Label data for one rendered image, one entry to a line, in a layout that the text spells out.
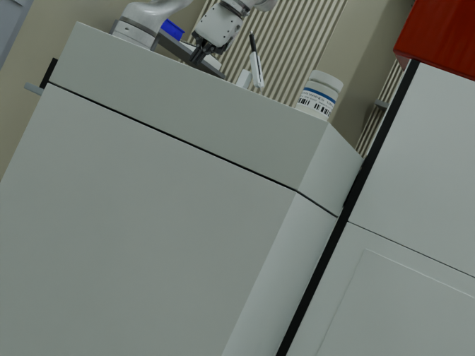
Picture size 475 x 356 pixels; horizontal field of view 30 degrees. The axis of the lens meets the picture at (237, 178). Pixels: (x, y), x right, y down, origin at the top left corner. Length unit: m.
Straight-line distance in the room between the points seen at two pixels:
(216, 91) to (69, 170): 0.36
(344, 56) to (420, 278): 5.17
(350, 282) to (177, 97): 0.57
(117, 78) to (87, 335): 0.54
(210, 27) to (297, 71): 4.41
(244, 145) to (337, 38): 5.15
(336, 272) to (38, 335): 0.67
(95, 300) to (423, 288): 0.70
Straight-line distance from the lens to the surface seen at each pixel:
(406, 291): 1.99
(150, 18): 2.66
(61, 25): 6.31
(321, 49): 6.77
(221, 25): 2.39
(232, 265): 1.73
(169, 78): 1.85
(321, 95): 1.78
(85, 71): 1.95
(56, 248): 1.89
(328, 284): 2.02
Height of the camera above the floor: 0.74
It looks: 2 degrees up
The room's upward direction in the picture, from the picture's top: 25 degrees clockwise
